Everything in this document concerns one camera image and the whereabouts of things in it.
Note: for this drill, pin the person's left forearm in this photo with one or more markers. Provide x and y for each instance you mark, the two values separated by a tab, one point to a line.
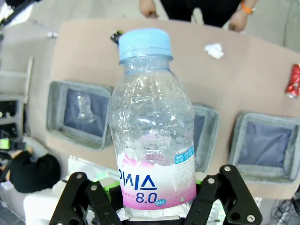
252	2

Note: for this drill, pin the person's right hand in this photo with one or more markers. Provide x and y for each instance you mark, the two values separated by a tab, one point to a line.
148	9

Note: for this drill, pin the grey fabric basket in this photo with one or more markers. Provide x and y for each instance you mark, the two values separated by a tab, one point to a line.
269	145
55	112
211	140

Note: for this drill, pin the clear bottle with pink label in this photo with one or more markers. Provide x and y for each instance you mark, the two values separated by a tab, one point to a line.
152	117

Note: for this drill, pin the seated operator in black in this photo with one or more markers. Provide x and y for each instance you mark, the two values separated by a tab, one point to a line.
35	173

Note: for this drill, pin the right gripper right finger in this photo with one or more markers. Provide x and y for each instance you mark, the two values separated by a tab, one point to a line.
241	199

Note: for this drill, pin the black trousers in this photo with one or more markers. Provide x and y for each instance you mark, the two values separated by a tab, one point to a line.
199	11

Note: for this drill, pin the person's left hand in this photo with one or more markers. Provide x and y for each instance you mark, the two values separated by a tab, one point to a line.
237	21

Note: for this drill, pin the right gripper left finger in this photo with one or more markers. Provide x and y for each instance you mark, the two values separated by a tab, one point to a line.
68	199

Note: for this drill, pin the crumpled white paper ball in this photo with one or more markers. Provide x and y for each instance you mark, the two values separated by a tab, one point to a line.
213	50

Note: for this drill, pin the crushed red cola can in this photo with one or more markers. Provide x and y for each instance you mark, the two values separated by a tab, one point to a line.
294	82

